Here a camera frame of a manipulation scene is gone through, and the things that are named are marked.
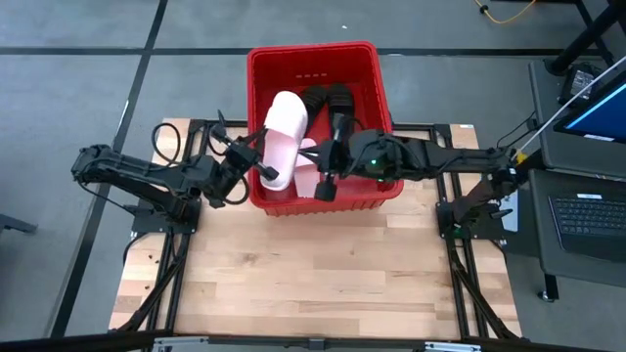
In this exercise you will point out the black laptop keyboard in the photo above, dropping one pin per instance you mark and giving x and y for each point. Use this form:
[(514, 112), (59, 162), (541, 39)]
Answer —
[(592, 225)]

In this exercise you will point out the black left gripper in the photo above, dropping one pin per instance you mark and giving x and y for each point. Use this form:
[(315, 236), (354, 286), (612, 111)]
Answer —
[(243, 155)]

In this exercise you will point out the yellow tag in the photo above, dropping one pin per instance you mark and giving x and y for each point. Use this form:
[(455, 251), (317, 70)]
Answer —
[(521, 158)]

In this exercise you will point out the red plastic bin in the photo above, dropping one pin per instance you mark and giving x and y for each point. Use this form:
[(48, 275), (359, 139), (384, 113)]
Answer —
[(274, 68)]

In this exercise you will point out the black slide sandal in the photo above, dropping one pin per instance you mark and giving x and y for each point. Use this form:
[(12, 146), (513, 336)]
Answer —
[(313, 98), (340, 98)]

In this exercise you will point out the dark grey floor object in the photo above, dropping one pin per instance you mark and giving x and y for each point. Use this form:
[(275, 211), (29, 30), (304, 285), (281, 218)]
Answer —
[(14, 225)]

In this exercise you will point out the white rod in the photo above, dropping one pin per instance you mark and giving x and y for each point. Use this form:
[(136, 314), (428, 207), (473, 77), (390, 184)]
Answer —
[(567, 106)]

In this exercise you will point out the black aluminium frame rail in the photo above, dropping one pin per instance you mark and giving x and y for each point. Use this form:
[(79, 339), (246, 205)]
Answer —
[(441, 131)]

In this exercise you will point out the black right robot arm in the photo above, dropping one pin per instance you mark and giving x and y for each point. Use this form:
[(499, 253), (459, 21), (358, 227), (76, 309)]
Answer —
[(440, 156)]

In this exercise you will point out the black stand legs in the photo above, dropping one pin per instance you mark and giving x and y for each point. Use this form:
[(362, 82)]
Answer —
[(584, 41)]

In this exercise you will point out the blue monitor screen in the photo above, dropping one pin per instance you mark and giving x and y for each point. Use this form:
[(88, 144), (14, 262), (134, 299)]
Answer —
[(601, 117)]

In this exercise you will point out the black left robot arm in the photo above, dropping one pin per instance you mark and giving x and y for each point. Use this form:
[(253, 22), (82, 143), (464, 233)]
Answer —
[(127, 171)]

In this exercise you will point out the black power adapter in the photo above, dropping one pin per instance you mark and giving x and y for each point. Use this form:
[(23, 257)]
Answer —
[(579, 80)]

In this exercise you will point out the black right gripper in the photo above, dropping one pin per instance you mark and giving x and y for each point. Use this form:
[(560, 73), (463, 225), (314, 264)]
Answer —
[(337, 157)]

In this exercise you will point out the pink slide sandal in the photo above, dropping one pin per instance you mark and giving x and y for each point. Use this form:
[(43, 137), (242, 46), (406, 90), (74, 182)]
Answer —
[(286, 117), (305, 183)]

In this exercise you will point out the black rig crossbar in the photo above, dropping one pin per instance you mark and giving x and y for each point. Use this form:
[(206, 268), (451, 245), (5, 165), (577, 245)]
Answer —
[(98, 339)]

